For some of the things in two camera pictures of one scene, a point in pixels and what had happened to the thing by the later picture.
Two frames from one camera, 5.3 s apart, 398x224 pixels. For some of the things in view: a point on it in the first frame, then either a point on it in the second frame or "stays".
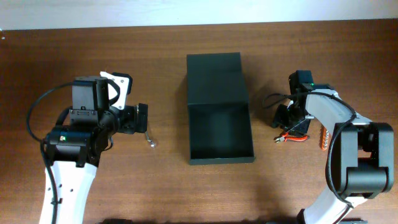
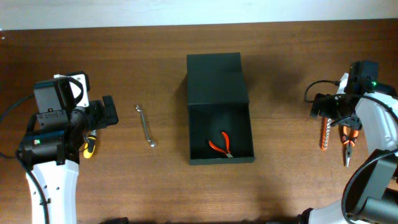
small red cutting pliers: [285, 137] -> [227, 152]
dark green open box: [219, 112] stays
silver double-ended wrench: [152, 144] stays
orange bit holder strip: [324, 137] stays
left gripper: [142, 117] -> [109, 109]
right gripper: [296, 125] -> [325, 106]
